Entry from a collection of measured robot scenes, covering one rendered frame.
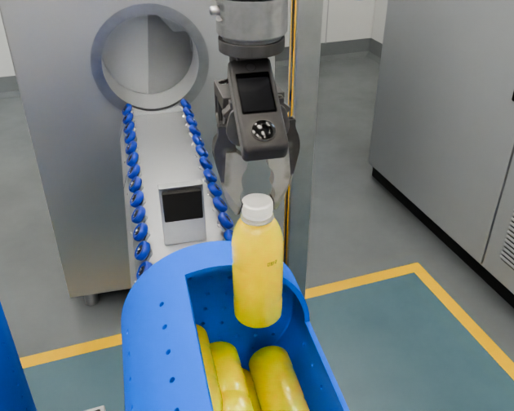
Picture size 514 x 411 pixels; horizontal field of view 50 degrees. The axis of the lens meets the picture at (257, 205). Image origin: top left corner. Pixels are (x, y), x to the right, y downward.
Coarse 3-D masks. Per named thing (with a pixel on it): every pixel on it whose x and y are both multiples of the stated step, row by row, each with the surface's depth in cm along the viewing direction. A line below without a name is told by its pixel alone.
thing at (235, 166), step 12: (228, 156) 63; (240, 156) 63; (228, 168) 63; (240, 168) 64; (228, 180) 64; (240, 180) 65; (228, 192) 65; (240, 192) 66; (228, 204) 67; (240, 204) 66
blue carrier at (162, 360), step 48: (144, 288) 78; (192, 288) 84; (288, 288) 88; (144, 336) 71; (192, 336) 66; (240, 336) 92; (288, 336) 92; (144, 384) 65; (192, 384) 60; (336, 384) 76
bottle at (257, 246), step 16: (240, 224) 68; (256, 224) 67; (272, 224) 68; (240, 240) 68; (256, 240) 67; (272, 240) 68; (240, 256) 68; (256, 256) 68; (272, 256) 68; (240, 272) 70; (256, 272) 69; (272, 272) 70; (240, 288) 71; (256, 288) 70; (272, 288) 71; (240, 304) 73; (256, 304) 72; (272, 304) 72; (240, 320) 75; (256, 320) 73; (272, 320) 74
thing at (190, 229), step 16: (160, 192) 123; (176, 192) 122; (192, 192) 123; (160, 208) 127; (176, 208) 124; (192, 208) 125; (176, 224) 128; (192, 224) 129; (176, 240) 131; (192, 240) 132
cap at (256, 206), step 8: (248, 200) 67; (256, 200) 67; (264, 200) 67; (272, 200) 67; (248, 208) 66; (256, 208) 66; (264, 208) 66; (272, 208) 67; (248, 216) 66; (256, 216) 66; (264, 216) 66
